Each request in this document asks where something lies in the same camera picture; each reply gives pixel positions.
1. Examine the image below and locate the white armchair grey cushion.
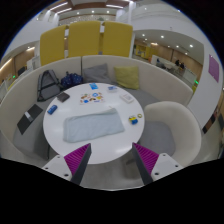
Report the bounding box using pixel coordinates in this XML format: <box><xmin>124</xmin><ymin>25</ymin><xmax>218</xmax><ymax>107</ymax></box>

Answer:
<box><xmin>139</xmin><ymin>101</ymin><xmax>201</xmax><ymax>166</ymax></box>

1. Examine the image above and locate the small blue white card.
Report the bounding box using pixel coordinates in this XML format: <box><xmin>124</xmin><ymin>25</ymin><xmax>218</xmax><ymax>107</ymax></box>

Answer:
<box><xmin>108</xmin><ymin>86</ymin><xmax>118</xmax><ymax>93</ymax></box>

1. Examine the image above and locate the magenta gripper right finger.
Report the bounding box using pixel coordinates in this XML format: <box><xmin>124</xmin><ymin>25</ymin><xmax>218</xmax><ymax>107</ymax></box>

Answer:
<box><xmin>131</xmin><ymin>143</ymin><xmax>159</xmax><ymax>185</ymax></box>

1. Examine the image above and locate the black laptop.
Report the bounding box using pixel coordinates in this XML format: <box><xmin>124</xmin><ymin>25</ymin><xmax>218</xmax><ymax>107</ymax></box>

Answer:
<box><xmin>17</xmin><ymin>104</ymin><xmax>43</xmax><ymax>134</ymax></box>

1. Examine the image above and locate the blue small box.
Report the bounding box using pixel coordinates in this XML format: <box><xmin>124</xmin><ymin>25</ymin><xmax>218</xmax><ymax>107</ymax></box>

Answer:
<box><xmin>47</xmin><ymin>105</ymin><xmax>58</xmax><ymax>115</ymax></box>

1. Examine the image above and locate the colourful sticker sheet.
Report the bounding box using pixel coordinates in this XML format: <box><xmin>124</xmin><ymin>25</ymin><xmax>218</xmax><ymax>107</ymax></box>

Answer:
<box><xmin>80</xmin><ymin>92</ymin><xmax>104</xmax><ymax>105</ymax></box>

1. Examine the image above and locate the white small box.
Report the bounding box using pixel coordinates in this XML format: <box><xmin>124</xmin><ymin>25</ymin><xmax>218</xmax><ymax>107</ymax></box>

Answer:
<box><xmin>120</xmin><ymin>94</ymin><xmax>134</xmax><ymax>103</ymax></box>

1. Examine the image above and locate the round white table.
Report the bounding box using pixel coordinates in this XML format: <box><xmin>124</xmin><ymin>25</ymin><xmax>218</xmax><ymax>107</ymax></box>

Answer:
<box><xmin>43</xmin><ymin>83</ymin><xmax>144</xmax><ymax>164</ymax></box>

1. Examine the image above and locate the right yellow acoustic panel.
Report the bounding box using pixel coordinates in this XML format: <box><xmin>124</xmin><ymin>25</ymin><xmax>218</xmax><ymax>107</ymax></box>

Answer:
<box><xmin>102</xmin><ymin>21</ymin><xmax>133</xmax><ymax>57</ymax></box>

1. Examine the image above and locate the curved white grey sofa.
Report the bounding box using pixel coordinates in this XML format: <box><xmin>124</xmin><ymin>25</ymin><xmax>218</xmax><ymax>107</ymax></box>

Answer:
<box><xmin>0</xmin><ymin>55</ymin><xmax>193</xmax><ymax>160</ymax></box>

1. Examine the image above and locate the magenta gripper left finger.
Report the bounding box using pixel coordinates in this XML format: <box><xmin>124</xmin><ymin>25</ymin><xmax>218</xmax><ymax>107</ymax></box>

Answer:
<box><xmin>64</xmin><ymin>144</ymin><xmax>92</xmax><ymax>185</ymax></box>

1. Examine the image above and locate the grey backpack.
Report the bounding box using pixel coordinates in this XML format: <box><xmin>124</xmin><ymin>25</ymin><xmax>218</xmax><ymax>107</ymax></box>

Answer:
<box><xmin>37</xmin><ymin>70</ymin><xmax>62</xmax><ymax>102</ymax></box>

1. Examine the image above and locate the purple wall panel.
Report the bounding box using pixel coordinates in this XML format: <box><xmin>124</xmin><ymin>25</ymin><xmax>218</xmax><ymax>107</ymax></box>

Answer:
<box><xmin>208</xmin><ymin>55</ymin><xmax>219</xmax><ymax>82</ymax></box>

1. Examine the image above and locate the light blue towel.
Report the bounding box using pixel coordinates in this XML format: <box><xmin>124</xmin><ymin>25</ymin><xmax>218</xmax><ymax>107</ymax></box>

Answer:
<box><xmin>63</xmin><ymin>108</ymin><xmax>125</xmax><ymax>143</ymax></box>

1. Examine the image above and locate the left yellow acoustic panel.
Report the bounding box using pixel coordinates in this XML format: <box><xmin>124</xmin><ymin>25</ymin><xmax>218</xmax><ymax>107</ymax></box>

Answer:
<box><xmin>40</xmin><ymin>25</ymin><xmax>67</xmax><ymax>66</ymax></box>

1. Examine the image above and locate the yellow-green cushion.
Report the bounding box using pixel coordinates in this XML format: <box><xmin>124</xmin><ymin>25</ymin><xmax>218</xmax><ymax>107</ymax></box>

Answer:
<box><xmin>114</xmin><ymin>66</ymin><xmax>139</xmax><ymax>90</ymax></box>

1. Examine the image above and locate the dark blue dotted bag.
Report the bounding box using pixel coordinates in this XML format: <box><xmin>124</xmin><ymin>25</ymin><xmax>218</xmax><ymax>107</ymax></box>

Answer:
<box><xmin>61</xmin><ymin>72</ymin><xmax>83</xmax><ymax>89</ymax></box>

